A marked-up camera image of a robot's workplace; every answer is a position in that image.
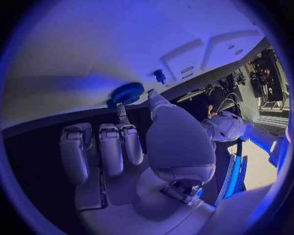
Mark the blue gear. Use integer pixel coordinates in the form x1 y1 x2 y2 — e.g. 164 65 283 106
106 82 146 109

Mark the blue peg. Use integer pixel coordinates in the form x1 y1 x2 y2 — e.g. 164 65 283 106
152 69 167 85

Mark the white cable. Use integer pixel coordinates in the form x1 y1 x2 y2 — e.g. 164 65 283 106
217 92 245 116

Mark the white task board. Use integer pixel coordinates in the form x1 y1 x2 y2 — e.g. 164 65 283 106
1 0 266 131

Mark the glowing light bar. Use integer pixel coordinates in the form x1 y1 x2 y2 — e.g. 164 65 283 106
212 153 249 207

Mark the dark equipment rack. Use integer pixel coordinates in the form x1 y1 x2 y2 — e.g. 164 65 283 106
244 47 290 112

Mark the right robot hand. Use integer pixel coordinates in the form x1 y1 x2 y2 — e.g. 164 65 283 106
59 89 218 235

